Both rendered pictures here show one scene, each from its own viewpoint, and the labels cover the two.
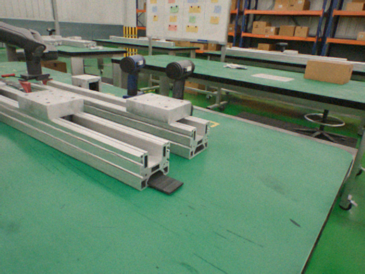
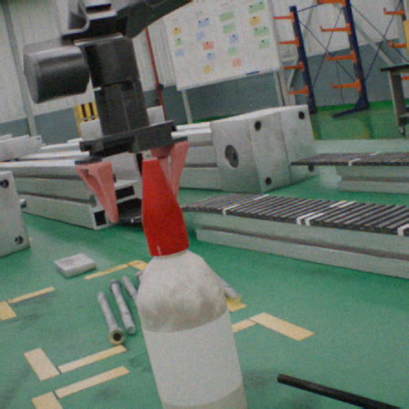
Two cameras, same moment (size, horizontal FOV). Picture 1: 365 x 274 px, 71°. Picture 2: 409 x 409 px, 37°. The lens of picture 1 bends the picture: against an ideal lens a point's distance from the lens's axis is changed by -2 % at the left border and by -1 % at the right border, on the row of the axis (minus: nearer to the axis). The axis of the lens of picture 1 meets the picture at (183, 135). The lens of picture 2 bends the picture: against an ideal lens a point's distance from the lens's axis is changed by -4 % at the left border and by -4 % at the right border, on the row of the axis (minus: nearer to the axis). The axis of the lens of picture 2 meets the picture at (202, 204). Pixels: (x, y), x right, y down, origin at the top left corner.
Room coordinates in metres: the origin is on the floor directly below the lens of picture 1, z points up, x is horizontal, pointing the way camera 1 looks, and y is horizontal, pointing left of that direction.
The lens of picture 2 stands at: (1.76, 1.07, 0.92)
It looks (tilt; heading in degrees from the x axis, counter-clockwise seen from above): 10 degrees down; 208
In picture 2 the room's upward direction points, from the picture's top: 12 degrees counter-clockwise
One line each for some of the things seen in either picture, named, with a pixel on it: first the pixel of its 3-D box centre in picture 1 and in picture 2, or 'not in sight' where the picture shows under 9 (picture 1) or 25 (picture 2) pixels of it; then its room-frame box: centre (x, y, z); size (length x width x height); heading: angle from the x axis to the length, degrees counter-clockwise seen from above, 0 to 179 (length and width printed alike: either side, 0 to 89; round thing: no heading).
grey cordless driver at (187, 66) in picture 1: (182, 89); not in sight; (0.99, 0.01, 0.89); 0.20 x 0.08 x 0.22; 156
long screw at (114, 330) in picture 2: not in sight; (108, 313); (1.42, 0.81, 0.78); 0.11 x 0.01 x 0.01; 40
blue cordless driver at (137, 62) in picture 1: (136, 82); not in sight; (1.08, 0.21, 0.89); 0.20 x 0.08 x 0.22; 169
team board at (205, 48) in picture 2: not in sight; (228, 78); (-4.58, -1.62, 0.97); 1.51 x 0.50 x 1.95; 72
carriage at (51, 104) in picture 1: (51, 107); (121, 131); (0.72, 0.39, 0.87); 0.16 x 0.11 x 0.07; 57
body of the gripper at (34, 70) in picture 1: (34, 69); (122, 115); (1.13, 0.67, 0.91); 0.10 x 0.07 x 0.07; 147
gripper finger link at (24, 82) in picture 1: (31, 86); (154, 169); (1.11, 0.68, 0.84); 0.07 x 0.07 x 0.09; 57
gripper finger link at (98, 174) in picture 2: (42, 85); (116, 180); (1.15, 0.65, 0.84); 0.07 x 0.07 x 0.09; 57
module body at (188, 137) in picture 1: (104, 110); (36, 181); (0.88, 0.29, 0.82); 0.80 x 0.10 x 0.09; 57
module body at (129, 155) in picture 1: (53, 123); (127, 156); (0.72, 0.39, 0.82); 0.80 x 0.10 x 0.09; 57
